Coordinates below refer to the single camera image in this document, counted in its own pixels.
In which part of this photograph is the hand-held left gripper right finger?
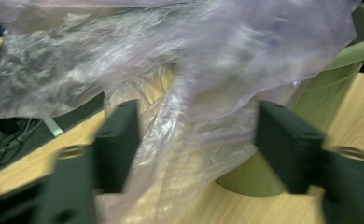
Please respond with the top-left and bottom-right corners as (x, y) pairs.
(256, 100), (326, 196)

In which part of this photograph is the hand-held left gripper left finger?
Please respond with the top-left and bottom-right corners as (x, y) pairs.
(93, 99), (141, 194)

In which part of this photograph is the green plastic bin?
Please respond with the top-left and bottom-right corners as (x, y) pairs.
(216, 2), (364, 198)

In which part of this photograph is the purple plastic bag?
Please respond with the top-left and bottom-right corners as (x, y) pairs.
(0, 0), (363, 224)

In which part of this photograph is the pale grey strip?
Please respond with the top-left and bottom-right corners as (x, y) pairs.
(42, 117), (64, 138)

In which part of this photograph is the black floor cable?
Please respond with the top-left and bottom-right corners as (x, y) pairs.
(0, 119), (45, 171)

